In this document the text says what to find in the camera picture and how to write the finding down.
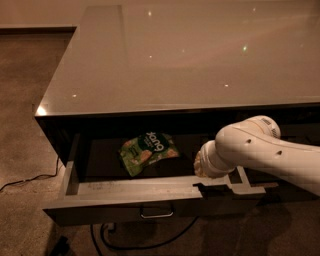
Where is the thin black floor cable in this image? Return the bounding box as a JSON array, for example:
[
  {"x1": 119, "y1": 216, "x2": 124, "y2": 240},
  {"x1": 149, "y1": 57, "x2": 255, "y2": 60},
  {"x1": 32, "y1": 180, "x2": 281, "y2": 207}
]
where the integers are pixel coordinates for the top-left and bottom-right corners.
[{"x1": 0, "y1": 157, "x2": 61, "y2": 193}]

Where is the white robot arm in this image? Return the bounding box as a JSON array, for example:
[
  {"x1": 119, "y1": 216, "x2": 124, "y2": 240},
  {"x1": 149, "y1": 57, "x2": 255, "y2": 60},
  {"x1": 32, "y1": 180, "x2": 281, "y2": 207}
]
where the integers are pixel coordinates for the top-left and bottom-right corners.
[{"x1": 194, "y1": 115, "x2": 320, "y2": 196}]

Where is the green snack bag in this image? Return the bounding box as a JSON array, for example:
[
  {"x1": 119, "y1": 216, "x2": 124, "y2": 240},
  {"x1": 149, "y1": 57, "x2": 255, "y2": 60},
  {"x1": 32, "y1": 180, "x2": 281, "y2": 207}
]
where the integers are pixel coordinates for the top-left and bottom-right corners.
[{"x1": 119, "y1": 132, "x2": 180, "y2": 177}]

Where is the thick black floor cable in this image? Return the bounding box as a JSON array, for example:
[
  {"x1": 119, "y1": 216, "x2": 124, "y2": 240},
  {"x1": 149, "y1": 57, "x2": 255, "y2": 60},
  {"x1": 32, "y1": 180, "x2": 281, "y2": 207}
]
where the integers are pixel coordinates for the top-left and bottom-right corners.
[{"x1": 89, "y1": 216, "x2": 200, "y2": 256}]

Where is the grey cabinet with glossy top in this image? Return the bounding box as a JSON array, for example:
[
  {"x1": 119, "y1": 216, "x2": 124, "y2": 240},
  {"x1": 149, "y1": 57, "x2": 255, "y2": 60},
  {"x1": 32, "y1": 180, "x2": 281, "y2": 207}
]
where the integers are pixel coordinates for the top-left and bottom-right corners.
[{"x1": 36, "y1": 0, "x2": 320, "y2": 193}]

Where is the black object on floor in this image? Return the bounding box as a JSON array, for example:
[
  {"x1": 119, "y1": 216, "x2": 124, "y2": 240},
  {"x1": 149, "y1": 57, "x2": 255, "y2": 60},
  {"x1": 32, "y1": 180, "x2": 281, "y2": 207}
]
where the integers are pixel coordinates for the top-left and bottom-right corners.
[{"x1": 49, "y1": 236, "x2": 70, "y2": 256}]

